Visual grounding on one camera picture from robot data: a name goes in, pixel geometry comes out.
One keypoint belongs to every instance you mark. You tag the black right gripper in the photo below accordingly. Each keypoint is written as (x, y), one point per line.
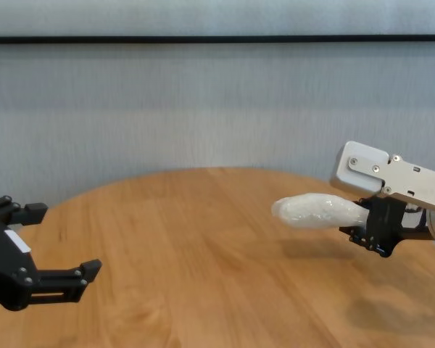
(384, 224)

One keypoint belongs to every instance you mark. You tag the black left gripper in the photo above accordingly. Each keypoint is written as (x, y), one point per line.
(3, 268)

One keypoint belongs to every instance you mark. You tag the white plastic-wrapped sandbag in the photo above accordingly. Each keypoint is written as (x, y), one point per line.
(311, 212)

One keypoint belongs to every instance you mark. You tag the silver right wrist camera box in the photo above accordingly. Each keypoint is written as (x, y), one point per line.
(362, 170)

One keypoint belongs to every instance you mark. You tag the black wall baseboard strip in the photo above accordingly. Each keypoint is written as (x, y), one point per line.
(217, 39)

